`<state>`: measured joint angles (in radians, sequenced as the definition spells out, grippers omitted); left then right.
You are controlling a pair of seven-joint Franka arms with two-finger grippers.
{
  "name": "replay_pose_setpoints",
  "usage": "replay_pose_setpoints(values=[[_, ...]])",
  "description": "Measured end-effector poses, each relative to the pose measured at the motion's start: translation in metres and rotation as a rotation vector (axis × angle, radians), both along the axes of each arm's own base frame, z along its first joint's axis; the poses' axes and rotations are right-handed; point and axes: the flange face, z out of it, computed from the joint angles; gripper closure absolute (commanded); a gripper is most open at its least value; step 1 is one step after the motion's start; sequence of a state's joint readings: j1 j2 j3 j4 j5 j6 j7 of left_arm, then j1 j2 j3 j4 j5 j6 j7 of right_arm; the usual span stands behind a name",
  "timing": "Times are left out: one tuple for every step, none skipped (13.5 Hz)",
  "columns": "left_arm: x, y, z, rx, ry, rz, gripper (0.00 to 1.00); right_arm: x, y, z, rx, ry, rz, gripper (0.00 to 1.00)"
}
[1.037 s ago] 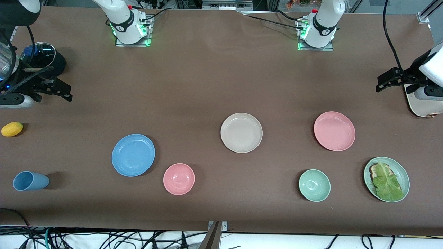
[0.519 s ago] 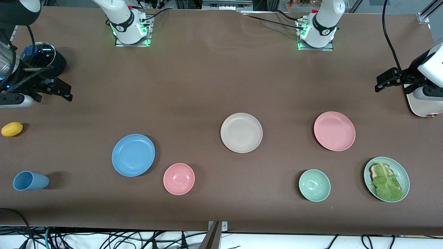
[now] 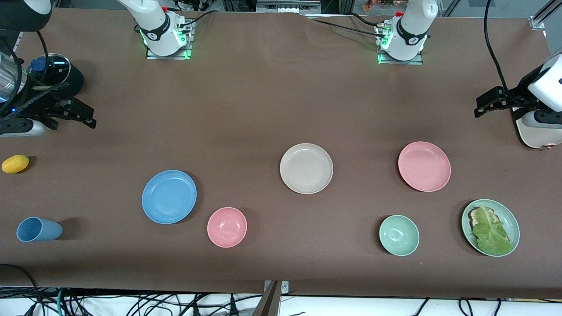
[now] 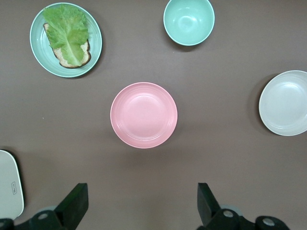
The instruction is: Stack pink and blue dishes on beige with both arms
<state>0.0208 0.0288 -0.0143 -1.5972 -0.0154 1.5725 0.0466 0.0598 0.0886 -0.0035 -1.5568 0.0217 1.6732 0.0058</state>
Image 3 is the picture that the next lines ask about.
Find pink plate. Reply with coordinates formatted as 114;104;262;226
398;141;452;193

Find blue plate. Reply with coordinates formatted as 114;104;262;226
141;170;198;225

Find beige cutting board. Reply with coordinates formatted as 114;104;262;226
513;108;562;150

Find glass lid with blue knob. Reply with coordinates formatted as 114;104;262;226
26;53;71;88

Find yellow mango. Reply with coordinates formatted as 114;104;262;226
1;154;30;174

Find toast bread slice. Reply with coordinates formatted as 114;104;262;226
468;208;499;230

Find green plate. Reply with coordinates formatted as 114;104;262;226
461;199;521;258

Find blue cup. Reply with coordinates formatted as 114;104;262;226
16;217;63;243

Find brown table cover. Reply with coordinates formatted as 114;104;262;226
0;8;562;300

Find green lettuce leaf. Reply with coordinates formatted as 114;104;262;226
472;205;513;256

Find orange artificial flowers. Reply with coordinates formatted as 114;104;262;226
362;0;407;11

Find small green bowl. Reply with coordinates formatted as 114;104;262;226
379;215;420;257

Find small pink bowl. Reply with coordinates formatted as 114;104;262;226
207;207;248;248

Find beige plate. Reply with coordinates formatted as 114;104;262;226
279;143;334;195

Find grey metal box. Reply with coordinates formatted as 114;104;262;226
256;0;322;14

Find dark metal pole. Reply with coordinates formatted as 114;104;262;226
252;281;281;316

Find black pot with blue handle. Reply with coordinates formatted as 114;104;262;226
26;53;84;101

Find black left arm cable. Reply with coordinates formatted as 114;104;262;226
484;0;512;95

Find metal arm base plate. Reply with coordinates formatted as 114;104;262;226
377;24;425;65
146;20;194;60

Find aluminium frame profile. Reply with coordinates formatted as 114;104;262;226
529;0;562;30

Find black base cable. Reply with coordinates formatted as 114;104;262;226
347;12;389;29
307;17;387;39
176;7;216;29

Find grey metal bracket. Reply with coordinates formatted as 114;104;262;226
263;280;289;294

